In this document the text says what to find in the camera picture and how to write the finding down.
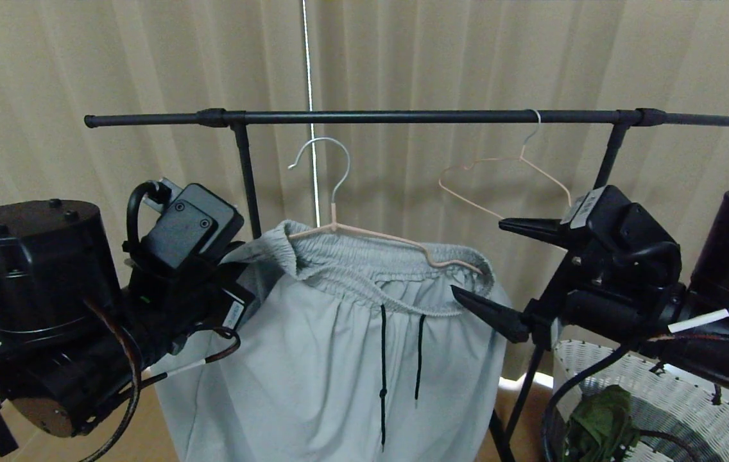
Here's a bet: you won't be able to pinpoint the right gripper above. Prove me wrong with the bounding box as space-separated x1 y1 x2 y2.
451 217 683 350

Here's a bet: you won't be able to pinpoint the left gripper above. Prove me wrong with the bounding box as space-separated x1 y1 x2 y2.
126 243 257 357

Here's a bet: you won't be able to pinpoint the pink clothes hanger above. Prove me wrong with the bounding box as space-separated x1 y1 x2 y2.
438 109 574 222
286 137 487 277

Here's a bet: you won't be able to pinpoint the pale grey shorts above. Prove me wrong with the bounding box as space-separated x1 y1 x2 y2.
150 219 516 462

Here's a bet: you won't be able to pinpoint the green shirt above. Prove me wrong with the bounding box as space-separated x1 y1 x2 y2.
560 385 641 462

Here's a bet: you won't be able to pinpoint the white laundry basket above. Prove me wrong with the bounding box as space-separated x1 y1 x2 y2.
554 339 729 462

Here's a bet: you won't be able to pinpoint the black clothes rack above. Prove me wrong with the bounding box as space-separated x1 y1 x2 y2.
84 108 729 462

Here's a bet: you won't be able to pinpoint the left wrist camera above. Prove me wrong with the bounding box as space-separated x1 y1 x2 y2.
140 183 244 270

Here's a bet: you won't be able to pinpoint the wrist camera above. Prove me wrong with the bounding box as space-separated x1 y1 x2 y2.
560 186 683 289
140 183 244 270

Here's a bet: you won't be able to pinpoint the black cable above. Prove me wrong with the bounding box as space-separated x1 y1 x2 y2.
541 340 638 462
126 182 173 254

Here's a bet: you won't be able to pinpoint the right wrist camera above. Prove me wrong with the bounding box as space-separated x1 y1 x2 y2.
560 186 683 289

